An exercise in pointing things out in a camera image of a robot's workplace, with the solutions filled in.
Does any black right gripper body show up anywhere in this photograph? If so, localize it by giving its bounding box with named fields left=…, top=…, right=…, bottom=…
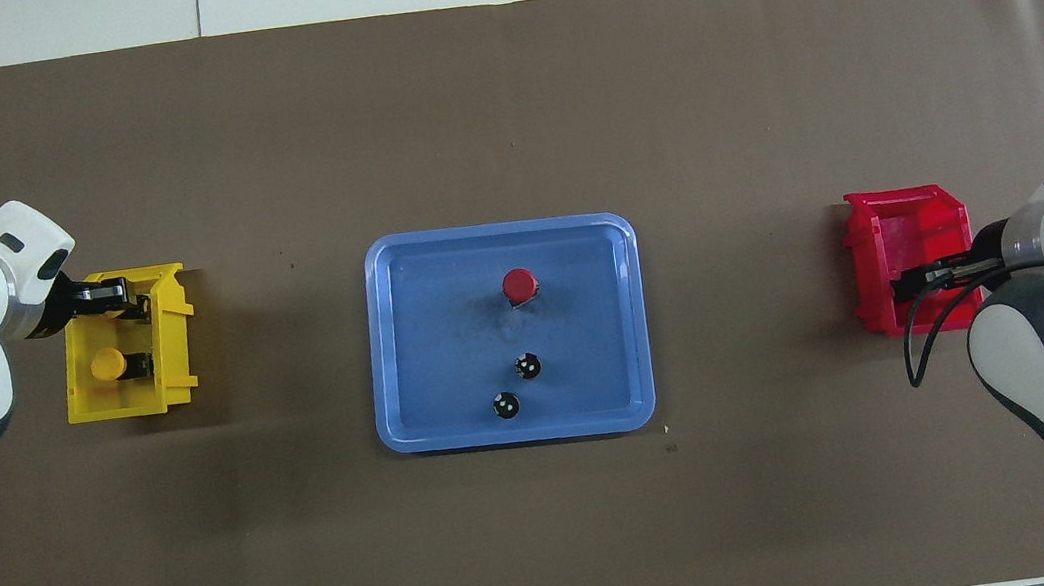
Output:
left=962, top=222, right=1014, bottom=295

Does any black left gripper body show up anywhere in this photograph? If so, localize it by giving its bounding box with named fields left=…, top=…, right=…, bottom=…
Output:
left=26, top=269, right=99, bottom=341

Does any blue plastic tray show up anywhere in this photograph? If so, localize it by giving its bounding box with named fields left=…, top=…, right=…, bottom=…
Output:
left=352, top=203, right=662, bottom=466

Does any red plastic parts bin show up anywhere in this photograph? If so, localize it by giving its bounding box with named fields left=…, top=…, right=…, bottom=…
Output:
left=837, top=178, right=989, bottom=346

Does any yellow plastic parts bin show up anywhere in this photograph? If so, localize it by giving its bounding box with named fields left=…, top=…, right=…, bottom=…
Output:
left=49, top=260, right=207, bottom=427

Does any brown paper table mat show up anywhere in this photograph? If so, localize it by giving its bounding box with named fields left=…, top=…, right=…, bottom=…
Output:
left=0, top=0, right=1044, bottom=586

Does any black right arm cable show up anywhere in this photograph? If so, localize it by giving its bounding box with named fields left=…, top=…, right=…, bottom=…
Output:
left=893, top=258, right=1044, bottom=389

